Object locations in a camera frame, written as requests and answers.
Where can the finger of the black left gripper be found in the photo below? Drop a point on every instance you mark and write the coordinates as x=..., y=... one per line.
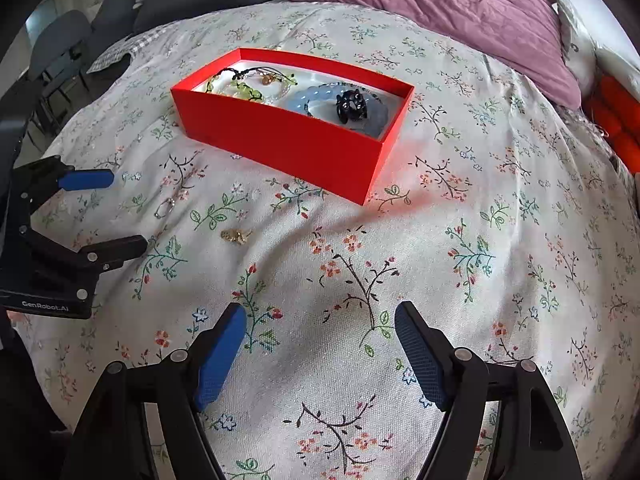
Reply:
x=109, y=255
x=79, y=180

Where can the grey chair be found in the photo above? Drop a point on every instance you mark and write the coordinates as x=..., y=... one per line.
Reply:
x=71, y=43

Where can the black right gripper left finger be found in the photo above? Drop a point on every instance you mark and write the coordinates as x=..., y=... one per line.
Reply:
x=111, y=439

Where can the white patterned pillow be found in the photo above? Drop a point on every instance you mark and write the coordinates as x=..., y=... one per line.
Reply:
x=591, y=37

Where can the mauve pillow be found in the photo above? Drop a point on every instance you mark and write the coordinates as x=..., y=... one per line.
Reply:
x=523, y=34

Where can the orange knotted cushion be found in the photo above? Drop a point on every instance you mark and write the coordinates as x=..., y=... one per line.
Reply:
x=616, y=111

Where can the floral bed cover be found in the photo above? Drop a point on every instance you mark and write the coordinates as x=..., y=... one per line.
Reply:
x=503, y=218

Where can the grey checked sheet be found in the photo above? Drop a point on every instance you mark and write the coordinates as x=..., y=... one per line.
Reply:
x=126, y=47

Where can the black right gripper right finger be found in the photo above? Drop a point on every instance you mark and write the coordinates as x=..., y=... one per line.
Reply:
x=531, y=440

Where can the gold earrings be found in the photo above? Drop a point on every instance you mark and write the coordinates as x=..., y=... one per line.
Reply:
x=236, y=236

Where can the red jewelry box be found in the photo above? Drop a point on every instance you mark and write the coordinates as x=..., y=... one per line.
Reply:
x=298, y=134

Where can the black hair claw clip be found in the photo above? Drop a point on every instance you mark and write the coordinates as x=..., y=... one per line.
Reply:
x=351, y=106

